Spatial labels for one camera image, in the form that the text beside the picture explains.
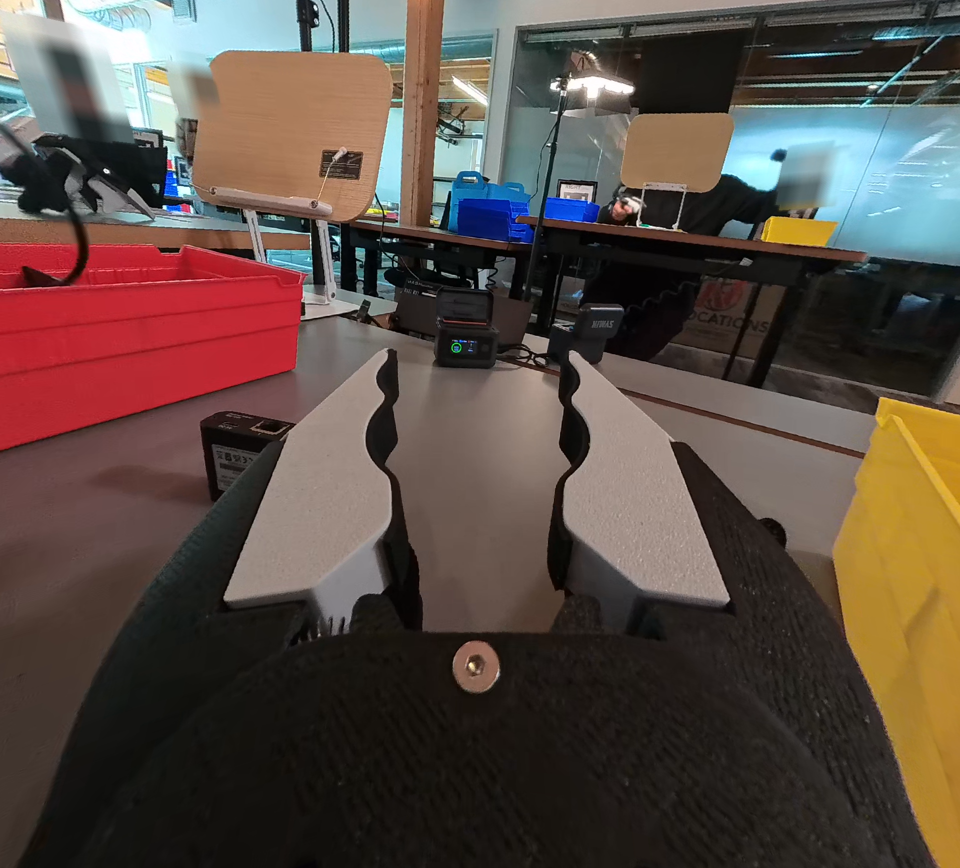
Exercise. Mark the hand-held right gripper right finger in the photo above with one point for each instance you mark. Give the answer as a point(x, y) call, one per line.
point(645, 508)

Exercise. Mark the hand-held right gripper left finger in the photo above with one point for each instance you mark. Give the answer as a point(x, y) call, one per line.
point(307, 508)

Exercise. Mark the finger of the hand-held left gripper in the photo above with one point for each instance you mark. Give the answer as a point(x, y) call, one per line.
point(81, 182)
point(120, 197)

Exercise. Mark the black ethernet splitter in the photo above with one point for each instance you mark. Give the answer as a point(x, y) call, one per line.
point(232, 463)

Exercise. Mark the red plastic bin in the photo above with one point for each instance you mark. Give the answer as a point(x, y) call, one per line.
point(150, 343)

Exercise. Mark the yellow plastic bin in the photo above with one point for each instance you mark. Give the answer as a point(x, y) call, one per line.
point(799, 231)
point(907, 583)

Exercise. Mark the brown-top desk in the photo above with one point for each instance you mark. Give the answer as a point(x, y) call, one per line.
point(210, 227)
point(712, 250)
point(420, 235)

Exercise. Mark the dark grey charger box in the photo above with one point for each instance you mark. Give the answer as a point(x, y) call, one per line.
point(585, 336)

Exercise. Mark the cardboard box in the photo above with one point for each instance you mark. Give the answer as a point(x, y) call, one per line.
point(739, 317)

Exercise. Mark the black charging case with display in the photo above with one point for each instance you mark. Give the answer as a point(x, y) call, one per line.
point(465, 343)

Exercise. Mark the black equipment box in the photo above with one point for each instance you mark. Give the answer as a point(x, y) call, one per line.
point(416, 306)

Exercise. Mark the blue plastic bin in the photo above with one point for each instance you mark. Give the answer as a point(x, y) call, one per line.
point(570, 210)

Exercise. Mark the stack of blue bins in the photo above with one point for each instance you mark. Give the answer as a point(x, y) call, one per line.
point(495, 220)

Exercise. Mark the framed tag marker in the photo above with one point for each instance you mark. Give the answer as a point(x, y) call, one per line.
point(577, 190)

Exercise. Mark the blue carry case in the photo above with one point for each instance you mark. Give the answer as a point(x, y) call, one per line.
point(487, 187)

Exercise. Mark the studio light on stand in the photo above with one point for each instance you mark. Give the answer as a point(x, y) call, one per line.
point(592, 85)

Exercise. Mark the black panel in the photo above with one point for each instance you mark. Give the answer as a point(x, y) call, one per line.
point(690, 70)

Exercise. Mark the wooden post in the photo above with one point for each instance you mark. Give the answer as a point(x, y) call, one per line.
point(425, 58)

